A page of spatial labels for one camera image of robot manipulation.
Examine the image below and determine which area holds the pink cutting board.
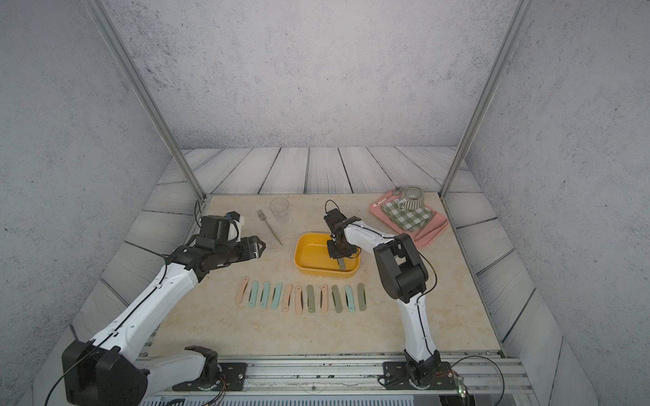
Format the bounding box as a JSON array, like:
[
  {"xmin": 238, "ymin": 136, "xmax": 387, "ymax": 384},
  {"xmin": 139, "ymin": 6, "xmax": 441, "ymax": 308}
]
[{"xmin": 369, "ymin": 187, "xmax": 449, "ymax": 248}]

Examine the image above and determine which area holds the aluminium front rail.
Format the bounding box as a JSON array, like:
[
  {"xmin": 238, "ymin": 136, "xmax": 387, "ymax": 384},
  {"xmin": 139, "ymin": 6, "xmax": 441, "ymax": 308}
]
[{"xmin": 90, "ymin": 354, "xmax": 542, "ymax": 406}]

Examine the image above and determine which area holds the grey green folding knife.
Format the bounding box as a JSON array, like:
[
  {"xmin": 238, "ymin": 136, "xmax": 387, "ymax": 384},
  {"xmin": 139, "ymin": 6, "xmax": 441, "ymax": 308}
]
[{"xmin": 331, "ymin": 285, "xmax": 343, "ymax": 314}]

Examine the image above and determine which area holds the aluminium frame post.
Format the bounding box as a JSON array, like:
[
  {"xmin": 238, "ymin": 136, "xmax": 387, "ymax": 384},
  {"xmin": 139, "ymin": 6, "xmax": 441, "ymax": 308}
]
[
  {"xmin": 439, "ymin": 0, "xmax": 535, "ymax": 200},
  {"xmin": 83, "ymin": 0, "xmax": 207, "ymax": 202}
]

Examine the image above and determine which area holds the right aluminium frame post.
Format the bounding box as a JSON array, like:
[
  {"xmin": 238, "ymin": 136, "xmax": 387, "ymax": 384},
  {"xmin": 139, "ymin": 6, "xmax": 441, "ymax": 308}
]
[{"xmin": 439, "ymin": 0, "xmax": 535, "ymax": 200}]

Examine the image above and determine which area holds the pale mint folding knife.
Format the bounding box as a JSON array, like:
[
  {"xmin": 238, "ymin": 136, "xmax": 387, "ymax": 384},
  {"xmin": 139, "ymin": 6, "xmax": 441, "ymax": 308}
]
[{"xmin": 248, "ymin": 280, "xmax": 259, "ymax": 308}]

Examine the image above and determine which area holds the clear drinking glass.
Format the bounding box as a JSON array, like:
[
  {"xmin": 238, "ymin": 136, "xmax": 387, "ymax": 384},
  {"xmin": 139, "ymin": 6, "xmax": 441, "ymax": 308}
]
[{"xmin": 269, "ymin": 197, "xmax": 291, "ymax": 223}]

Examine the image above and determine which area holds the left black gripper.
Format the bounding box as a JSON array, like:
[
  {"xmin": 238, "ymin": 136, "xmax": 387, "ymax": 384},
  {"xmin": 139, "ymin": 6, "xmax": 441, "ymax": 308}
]
[{"xmin": 215, "ymin": 233, "xmax": 268, "ymax": 267}]

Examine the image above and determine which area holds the left aluminium frame post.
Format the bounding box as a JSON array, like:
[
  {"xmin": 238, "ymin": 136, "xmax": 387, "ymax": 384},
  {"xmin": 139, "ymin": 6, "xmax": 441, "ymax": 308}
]
[{"xmin": 83, "ymin": 0, "xmax": 207, "ymax": 202}]

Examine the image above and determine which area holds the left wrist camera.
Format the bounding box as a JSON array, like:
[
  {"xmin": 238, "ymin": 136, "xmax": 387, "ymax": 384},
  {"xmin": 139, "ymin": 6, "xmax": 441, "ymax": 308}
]
[{"xmin": 199, "ymin": 211, "xmax": 245, "ymax": 244}]

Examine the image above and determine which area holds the light blue folding knife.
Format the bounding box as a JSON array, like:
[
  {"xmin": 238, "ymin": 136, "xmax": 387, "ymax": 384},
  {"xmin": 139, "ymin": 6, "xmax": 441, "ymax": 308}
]
[{"xmin": 270, "ymin": 283, "xmax": 283, "ymax": 310}]

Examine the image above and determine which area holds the teal folding knife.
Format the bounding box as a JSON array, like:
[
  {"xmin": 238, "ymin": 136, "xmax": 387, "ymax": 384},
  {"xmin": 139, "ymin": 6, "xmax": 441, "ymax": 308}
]
[{"xmin": 345, "ymin": 285, "xmax": 355, "ymax": 313}]

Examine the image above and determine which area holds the silver metal fork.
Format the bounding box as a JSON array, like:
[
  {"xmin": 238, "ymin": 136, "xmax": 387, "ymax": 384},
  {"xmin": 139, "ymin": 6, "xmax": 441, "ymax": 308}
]
[{"xmin": 257, "ymin": 209, "xmax": 284, "ymax": 246}]

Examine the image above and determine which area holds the sage folding knife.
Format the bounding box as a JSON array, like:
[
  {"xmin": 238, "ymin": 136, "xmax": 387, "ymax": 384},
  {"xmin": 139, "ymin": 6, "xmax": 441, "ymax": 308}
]
[{"xmin": 357, "ymin": 283, "xmax": 367, "ymax": 311}]

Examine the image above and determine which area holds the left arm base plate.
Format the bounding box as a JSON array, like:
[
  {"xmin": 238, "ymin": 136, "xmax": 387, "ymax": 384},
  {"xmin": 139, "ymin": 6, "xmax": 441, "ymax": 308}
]
[{"xmin": 172, "ymin": 362, "xmax": 248, "ymax": 393}]

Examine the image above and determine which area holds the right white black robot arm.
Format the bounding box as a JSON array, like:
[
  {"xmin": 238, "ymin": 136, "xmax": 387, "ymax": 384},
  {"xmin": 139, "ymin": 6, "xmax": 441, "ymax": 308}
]
[{"xmin": 326, "ymin": 217, "xmax": 442, "ymax": 387}]

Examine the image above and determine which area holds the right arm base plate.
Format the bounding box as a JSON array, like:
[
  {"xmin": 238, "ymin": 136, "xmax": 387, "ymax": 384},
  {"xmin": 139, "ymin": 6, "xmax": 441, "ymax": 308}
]
[{"xmin": 377, "ymin": 361, "xmax": 458, "ymax": 391}]

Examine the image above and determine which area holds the olive green folding knife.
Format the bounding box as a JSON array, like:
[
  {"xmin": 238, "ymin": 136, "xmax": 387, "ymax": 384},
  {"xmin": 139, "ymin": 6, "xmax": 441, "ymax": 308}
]
[{"xmin": 306, "ymin": 284, "xmax": 316, "ymax": 313}]

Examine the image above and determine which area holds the green checkered cloth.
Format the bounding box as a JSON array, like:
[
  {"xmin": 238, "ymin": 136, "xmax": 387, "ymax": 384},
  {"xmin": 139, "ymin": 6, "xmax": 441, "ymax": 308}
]
[{"xmin": 381, "ymin": 200, "xmax": 434, "ymax": 232}]

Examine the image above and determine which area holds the yellow plastic storage box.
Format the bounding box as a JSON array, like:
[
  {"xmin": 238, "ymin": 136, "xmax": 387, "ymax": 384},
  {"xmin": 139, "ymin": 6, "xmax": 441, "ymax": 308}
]
[{"xmin": 294, "ymin": 233, "xmax": 361, "ymax": 278}]

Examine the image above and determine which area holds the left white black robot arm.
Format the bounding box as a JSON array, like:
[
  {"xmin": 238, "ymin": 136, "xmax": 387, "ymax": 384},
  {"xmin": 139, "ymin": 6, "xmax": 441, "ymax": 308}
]
[{"xmin": 62, "ymin": 236, "xmax": 266, "ymax": 405}]

